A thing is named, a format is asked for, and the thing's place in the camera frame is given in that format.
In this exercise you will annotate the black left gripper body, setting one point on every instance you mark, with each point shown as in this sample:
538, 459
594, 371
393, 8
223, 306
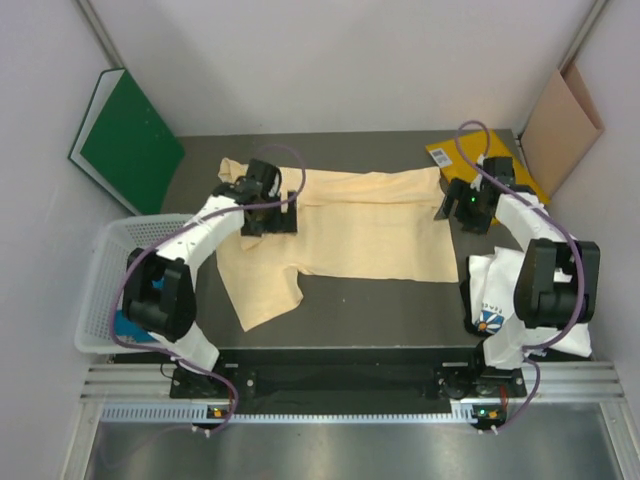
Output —
271, 204

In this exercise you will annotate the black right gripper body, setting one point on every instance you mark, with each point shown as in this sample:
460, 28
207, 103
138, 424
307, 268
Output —
468, 211

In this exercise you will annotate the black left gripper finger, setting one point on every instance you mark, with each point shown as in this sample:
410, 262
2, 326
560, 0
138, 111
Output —
284, 220
253, 227

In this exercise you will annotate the cream yellow t shirt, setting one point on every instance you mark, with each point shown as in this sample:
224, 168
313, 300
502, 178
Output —
350, 225

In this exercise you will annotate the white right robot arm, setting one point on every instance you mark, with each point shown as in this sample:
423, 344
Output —
539, 296

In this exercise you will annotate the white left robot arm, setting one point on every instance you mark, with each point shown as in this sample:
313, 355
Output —
159, 290

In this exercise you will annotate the yellow plastic folder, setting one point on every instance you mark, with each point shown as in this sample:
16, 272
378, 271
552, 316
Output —
452, 165

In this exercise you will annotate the white folded t shirt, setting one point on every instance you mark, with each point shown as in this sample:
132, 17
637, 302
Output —
492, 280

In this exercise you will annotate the beige cardboard folder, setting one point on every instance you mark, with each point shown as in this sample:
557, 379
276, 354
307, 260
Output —
562, 128

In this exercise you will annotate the white plastic basket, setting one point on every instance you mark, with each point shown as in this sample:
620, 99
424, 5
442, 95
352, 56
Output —
108, 265

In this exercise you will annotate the green binder folder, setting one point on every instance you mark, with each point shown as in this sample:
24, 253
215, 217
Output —
125, 146

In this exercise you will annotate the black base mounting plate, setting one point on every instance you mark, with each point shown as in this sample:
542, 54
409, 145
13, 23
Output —
417, 381

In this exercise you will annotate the blue t shirt in basket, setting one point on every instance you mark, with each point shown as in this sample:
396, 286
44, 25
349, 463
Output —
127, 330

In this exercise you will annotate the aluminium frame rail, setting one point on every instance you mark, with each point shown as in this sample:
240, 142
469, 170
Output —
559, 382

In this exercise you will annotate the perforated cable duct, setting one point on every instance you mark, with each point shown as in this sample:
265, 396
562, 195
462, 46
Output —
201, 413

